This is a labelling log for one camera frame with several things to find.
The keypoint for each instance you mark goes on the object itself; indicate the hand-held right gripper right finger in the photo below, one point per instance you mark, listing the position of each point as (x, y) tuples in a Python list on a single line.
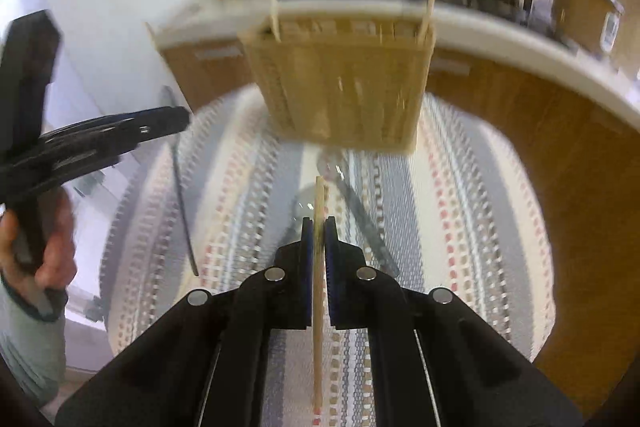
[(334, 277)]

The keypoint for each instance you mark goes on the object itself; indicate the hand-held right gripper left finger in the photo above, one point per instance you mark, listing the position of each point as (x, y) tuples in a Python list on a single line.
[(306, 277)]

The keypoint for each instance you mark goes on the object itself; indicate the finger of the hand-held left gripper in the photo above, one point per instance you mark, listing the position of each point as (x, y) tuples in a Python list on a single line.
[(165, 117), (85, 157)]

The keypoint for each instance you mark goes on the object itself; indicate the wooden chopstick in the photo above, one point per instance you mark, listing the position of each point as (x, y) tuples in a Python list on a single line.
[(427, 12), (319, 207), (274, 12)]

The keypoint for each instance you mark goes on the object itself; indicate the black spoon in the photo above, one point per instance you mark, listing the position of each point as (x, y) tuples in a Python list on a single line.
[(182, 207)]

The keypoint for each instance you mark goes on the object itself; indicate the yellow plastic utensil basket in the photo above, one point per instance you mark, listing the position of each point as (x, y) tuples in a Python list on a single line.
[(340, 97)]

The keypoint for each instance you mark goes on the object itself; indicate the person's left forearm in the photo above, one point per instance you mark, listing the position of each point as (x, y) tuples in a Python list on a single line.
[(25, 347)]

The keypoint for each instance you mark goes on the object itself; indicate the person's left hand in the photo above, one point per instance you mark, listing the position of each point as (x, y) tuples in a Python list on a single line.
[(57, 237)]

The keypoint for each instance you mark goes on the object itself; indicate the clear plastic spoon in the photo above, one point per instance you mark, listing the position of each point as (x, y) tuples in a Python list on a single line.
[(327, 169), (302, 207)]

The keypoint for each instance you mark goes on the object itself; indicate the striped woven tablecloth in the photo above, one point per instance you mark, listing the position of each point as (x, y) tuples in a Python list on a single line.
[(450, 232)]

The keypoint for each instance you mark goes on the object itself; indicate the wooden base cabinet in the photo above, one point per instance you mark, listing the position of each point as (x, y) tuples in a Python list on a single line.
[(575, 207)]

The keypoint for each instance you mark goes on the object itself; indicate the white kitchen counter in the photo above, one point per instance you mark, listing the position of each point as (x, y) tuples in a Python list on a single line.
[(500, 37)]

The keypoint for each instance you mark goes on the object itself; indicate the brown rice cooker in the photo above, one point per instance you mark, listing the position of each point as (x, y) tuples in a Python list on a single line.
[(585, 12)]

